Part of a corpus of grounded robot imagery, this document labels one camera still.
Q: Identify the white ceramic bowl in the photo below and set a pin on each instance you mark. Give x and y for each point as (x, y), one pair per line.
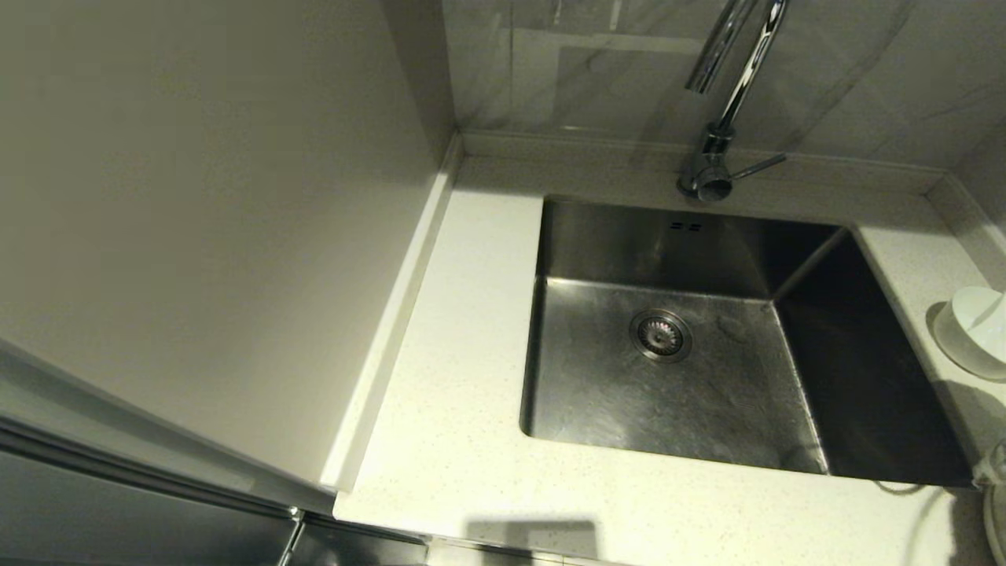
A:
(974, 330)

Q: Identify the white round plate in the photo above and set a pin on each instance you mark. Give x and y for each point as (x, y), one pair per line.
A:
(1000, 523)

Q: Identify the stainless steel sink basin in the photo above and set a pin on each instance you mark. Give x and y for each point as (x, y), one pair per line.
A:
(597, 377)

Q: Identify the round metal drain strainer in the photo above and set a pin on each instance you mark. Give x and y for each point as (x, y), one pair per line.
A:
(660, 336)

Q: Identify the chrome gooseneck faucet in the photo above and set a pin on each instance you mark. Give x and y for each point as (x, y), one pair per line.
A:
(707, 177)

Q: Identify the stainless steel appliance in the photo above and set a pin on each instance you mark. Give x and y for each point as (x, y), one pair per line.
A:
(118, 503)

